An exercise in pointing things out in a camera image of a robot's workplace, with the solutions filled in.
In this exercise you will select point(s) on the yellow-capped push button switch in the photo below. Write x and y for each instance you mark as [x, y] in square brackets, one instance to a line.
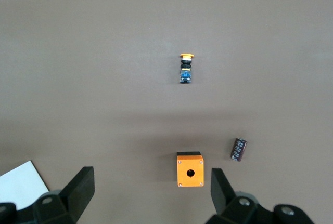
[185, 69]

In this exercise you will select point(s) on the orange button enclosure box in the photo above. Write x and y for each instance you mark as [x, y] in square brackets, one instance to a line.
[190, 166]

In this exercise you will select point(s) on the white drawer cabinet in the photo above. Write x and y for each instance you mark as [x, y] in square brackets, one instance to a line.
[18, 182]

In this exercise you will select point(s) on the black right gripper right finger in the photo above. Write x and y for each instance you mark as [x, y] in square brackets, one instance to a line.
[221, 195]

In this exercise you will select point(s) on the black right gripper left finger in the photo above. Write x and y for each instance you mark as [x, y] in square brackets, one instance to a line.
[78, 192]

